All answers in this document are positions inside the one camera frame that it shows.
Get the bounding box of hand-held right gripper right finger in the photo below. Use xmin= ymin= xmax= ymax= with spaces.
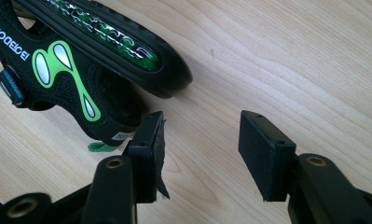
xmin=238 ymin=110 xmax=372 ymax=224

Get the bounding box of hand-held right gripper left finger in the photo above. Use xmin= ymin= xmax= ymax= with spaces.
xmin=80 ymin=110 xmax=171 ymax=224

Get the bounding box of black and green sandal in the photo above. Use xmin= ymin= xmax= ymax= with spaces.
xmin=0 ymin=0 xmax=194 ymax=153

